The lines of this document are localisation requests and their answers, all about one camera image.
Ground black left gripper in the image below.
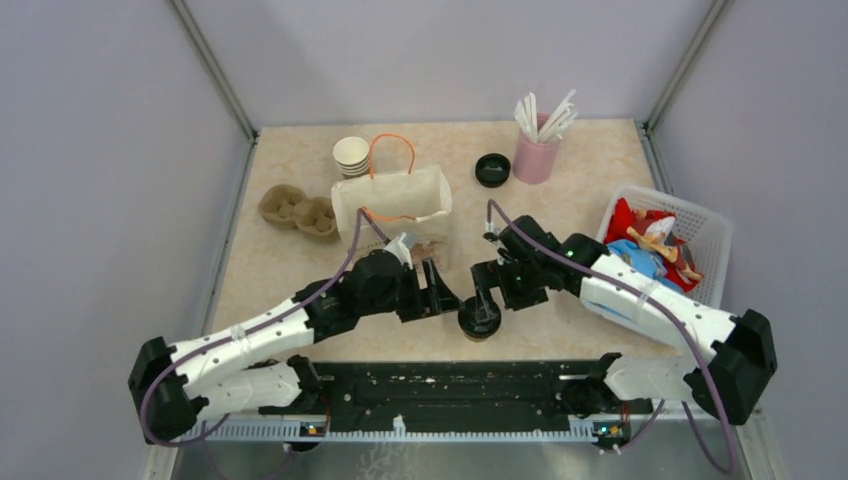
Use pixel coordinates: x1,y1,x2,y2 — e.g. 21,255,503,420
359,257,464,323

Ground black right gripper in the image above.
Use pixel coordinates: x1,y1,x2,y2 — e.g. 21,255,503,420
472,255,548,322

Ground black plastic cup lid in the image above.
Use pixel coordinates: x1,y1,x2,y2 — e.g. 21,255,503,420
458,297,502,341

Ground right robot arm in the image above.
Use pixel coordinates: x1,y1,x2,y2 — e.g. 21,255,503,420
460,215,778,426

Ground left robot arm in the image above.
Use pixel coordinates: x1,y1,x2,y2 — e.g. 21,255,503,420
128,235,462,447

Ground spare black cup lid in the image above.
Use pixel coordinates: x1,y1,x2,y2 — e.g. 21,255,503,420
474,153,511,188

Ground pink straw holder cup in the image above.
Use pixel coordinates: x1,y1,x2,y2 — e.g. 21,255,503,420
512,129,562,185

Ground blue cartoon packet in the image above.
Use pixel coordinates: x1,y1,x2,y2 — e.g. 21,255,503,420
606,239,668,279

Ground white wrapped straws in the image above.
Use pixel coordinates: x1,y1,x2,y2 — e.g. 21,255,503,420
513,89,579,144

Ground stack of paper cups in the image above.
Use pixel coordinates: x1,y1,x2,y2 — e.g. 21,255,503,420
332,136,370,178

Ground red snack packet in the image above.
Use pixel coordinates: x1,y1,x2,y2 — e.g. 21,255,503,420
603,198,704,293

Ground white plastic basket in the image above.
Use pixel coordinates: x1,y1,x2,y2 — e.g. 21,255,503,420
595,184,733,308

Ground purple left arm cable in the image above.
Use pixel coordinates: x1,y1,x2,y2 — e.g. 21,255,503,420
139,207,392,480

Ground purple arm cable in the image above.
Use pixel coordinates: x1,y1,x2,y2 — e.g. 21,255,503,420
486,199,740,475
139,207,392,480

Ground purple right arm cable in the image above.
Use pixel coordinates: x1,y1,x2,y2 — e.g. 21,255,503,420
486,199,740,475

